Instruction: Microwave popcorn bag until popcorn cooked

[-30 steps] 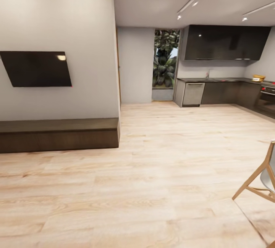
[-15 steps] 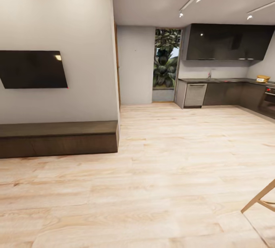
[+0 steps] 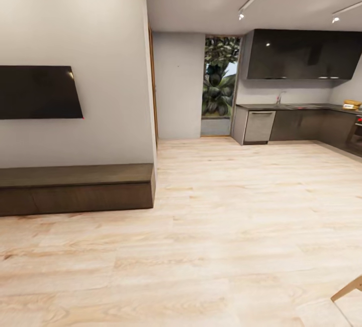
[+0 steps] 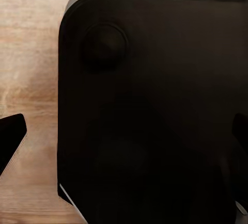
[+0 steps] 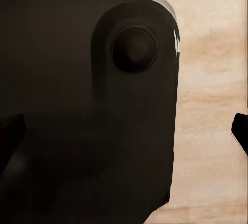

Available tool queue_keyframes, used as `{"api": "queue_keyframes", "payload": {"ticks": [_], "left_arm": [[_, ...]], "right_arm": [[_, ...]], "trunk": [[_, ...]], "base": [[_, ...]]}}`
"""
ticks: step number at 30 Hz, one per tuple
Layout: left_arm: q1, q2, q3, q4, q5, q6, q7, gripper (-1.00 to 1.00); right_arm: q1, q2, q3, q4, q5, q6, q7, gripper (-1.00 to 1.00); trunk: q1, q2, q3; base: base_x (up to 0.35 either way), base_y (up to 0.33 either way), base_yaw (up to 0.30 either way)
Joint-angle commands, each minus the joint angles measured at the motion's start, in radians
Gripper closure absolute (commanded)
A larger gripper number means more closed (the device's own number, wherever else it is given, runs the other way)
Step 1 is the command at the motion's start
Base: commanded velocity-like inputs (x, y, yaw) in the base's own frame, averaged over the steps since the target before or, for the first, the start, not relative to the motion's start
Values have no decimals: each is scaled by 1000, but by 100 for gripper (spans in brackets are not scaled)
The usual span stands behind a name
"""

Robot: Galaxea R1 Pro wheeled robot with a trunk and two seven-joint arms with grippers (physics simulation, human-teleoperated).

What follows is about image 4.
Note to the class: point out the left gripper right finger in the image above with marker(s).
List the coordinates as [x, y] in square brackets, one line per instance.
[240, 130]

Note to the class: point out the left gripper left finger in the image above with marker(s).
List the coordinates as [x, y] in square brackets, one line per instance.
[12, 131]

